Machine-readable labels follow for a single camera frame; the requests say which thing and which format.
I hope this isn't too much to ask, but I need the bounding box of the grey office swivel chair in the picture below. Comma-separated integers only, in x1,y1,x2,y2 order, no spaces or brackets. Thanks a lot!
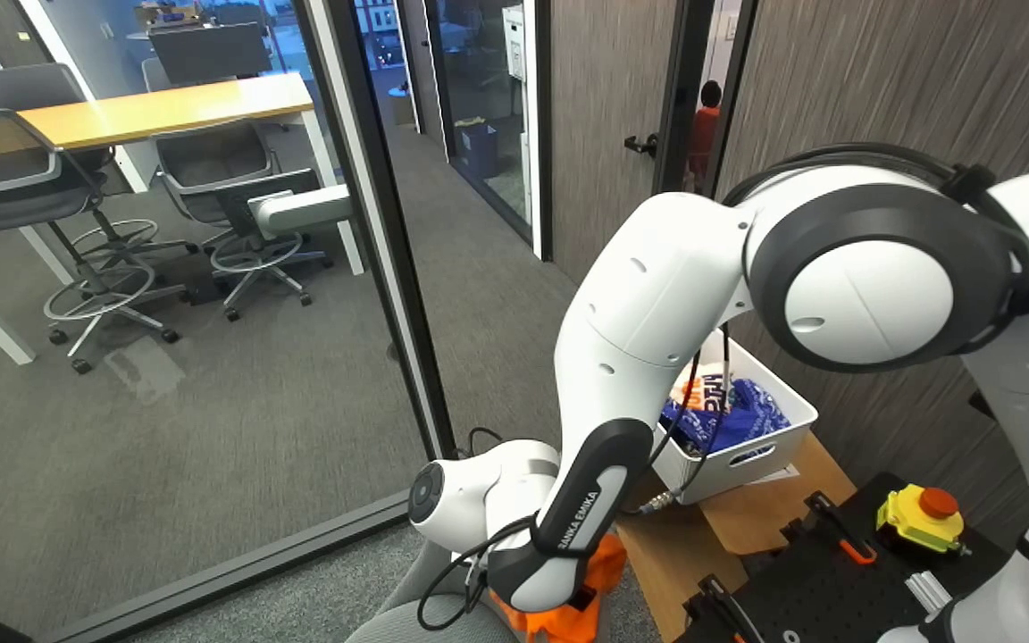
0,62,185,375
137,22,356,321

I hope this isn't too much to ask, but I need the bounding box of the dark office cabinet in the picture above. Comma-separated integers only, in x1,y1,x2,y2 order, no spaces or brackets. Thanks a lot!
142,4,276,85

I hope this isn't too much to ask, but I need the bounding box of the person in red top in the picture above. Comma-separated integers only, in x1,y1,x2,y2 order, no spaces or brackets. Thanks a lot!
690,80,725,192

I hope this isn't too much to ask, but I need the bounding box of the blue snack bag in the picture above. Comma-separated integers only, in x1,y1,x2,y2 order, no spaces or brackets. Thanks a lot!
657,375,794,456

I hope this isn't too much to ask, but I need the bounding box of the silver aluminium extrusion piece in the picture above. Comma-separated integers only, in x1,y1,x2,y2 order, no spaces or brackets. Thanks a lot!
905,569,956,618

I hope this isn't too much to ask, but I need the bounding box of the brown cardboard box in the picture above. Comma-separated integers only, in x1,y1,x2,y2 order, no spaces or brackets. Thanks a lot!
617,428,862,643

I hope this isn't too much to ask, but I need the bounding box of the white plastic bin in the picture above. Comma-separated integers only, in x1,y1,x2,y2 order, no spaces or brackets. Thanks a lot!
649,336,822,508

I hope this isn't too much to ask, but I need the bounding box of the white orange printed cloth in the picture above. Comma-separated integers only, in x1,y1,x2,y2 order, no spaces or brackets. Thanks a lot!
674,368,721,406

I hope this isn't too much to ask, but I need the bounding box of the black door frame post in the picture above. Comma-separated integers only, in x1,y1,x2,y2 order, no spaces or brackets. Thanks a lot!
649,0,721,199

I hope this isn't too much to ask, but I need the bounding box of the black glass partition frame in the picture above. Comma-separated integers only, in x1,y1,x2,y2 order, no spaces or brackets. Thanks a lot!
286,0,461,460

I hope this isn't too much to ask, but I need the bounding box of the yellow emergency stop button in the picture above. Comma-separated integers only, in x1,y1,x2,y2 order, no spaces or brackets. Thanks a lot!
873,484,971,558

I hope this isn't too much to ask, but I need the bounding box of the black cable with silver connector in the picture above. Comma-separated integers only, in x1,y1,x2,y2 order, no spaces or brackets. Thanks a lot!
637,331,743,519

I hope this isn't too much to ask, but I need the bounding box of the black door handle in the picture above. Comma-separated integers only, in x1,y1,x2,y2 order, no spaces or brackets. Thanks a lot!
622,130,666,160

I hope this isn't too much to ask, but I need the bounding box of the orange handled tool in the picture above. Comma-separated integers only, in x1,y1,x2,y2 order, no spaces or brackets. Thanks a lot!
805,490,884,569

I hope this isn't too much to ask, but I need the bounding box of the black looping arm cable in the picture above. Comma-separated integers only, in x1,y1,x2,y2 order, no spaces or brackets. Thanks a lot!
413,510,542,636

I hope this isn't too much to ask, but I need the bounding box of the black table clamp device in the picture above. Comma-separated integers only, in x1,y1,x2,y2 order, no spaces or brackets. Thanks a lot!
679,573,767,643

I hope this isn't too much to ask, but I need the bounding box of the wooden desk with white legs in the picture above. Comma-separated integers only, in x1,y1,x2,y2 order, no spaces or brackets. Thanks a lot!
0,67,363,368

